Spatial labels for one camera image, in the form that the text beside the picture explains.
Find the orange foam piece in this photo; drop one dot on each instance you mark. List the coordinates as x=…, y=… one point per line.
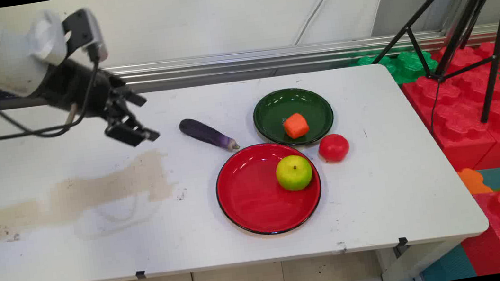
x=473, y=181

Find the purple toy eggplant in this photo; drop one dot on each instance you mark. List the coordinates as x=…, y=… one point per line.
x=205, y=134

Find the orange toy carrot piece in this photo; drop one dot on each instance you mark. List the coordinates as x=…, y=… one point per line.
x=296, y=125

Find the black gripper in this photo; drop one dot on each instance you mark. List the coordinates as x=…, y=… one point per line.
x=76, y=88

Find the large red foam block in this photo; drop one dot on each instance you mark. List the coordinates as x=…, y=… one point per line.
x=462, y=124

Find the silver metal wall rail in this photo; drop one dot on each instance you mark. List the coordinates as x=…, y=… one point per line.
x=268, y=57

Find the green toy apple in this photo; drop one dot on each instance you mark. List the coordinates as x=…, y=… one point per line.
x=293, y=173

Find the red plate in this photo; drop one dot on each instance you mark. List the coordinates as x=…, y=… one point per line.
x=249, y=193

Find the dark green plate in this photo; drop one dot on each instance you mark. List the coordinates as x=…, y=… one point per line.
x=275, y=116

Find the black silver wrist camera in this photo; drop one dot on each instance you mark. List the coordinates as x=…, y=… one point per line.
x=86, y=31

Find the red toy tomato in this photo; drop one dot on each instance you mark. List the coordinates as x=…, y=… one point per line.
x=333, y=148

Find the white table leg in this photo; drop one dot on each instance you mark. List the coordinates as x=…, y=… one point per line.
x=417, y=260

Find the black tripod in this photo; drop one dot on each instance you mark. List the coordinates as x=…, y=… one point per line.
x=484, y=11

